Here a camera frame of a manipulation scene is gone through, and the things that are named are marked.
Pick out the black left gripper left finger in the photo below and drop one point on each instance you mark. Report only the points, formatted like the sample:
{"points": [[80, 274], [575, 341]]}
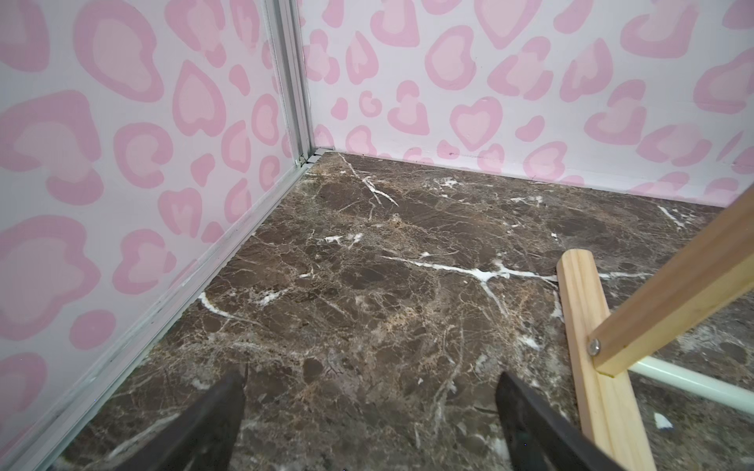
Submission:
{"points": [[203, 437]]}

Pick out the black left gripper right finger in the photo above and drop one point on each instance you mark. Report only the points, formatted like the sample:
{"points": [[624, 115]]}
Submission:
{"points": [[540, 439]]}

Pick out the wooden clothes rack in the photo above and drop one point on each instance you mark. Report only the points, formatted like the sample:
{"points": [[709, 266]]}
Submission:
{"points": [[712, 271]]}

